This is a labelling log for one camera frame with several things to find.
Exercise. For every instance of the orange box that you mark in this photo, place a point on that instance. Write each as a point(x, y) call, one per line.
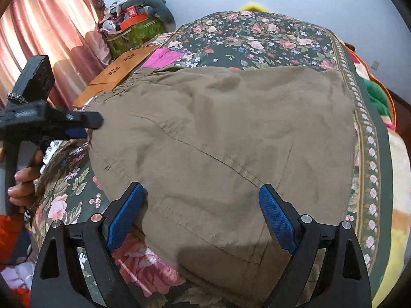
point(131, 22)

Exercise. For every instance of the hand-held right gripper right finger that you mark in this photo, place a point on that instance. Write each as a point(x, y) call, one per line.
point(276, 218)

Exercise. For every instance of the green patterned bag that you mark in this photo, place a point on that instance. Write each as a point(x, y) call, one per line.
point(135, 35)

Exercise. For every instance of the pink cloth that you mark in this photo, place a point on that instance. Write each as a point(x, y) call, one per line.
point(163, 57)

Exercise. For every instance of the small red box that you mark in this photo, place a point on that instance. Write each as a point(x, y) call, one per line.
point(131, 12)

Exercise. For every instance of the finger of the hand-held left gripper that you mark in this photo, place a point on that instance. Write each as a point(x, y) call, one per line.
point(86, 120)
point(77, 133)

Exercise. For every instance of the wooden folding lap table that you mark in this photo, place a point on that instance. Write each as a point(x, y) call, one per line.
point(122, 67)

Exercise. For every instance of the khaki pants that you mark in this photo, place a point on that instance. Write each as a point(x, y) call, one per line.
point(224, 134)

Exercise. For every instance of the person's left hand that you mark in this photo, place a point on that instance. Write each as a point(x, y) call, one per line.
point(25, 176)

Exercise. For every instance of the floral bedspread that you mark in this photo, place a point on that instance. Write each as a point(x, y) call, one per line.
point(257, 35)

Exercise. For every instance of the red cloth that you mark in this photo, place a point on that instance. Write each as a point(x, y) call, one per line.
point(12, 231)

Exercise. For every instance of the grey plush pillow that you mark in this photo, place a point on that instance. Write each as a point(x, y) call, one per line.
point(163, 11)

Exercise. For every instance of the pile of grey white clothes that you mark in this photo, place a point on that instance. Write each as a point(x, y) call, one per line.
point(112, 25)

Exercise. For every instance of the colourful plush blanket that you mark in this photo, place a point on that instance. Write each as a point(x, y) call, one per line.
point(398, 166)

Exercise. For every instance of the pink curtain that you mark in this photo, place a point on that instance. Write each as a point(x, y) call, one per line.
point(48, 22)

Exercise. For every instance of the yellow foam hoop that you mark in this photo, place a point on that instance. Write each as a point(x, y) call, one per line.
point(253, 6)

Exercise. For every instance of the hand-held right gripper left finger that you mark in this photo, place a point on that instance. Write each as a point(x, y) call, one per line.
point(123, 218)

